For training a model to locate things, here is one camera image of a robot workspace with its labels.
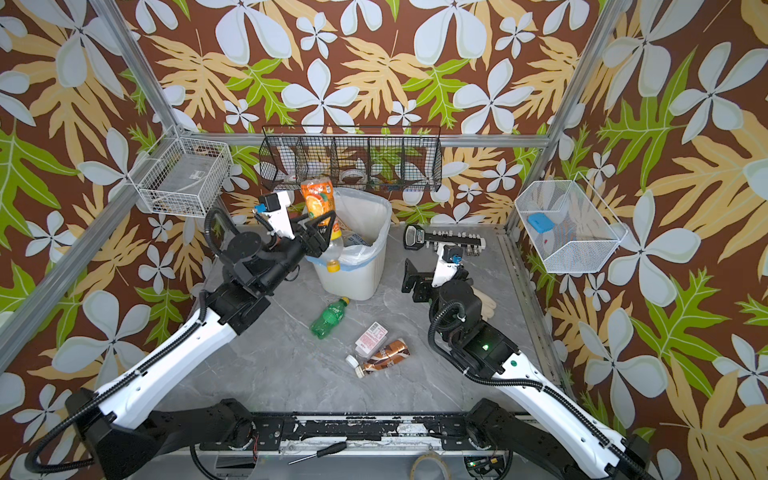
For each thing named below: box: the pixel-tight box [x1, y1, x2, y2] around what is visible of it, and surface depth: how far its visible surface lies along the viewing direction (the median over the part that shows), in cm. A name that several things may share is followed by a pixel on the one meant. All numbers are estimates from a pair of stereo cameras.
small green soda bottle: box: [310, 296, 351, 340], surface depth 93 cm
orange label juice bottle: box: [301, 177, 344, 273], surface depth 60 cm
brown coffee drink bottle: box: [354, 338, 411, 379], surface depth 84 cm
